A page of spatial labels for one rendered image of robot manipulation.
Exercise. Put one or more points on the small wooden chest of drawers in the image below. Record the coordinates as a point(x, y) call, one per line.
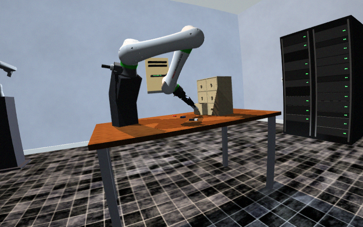
point(224, 94)

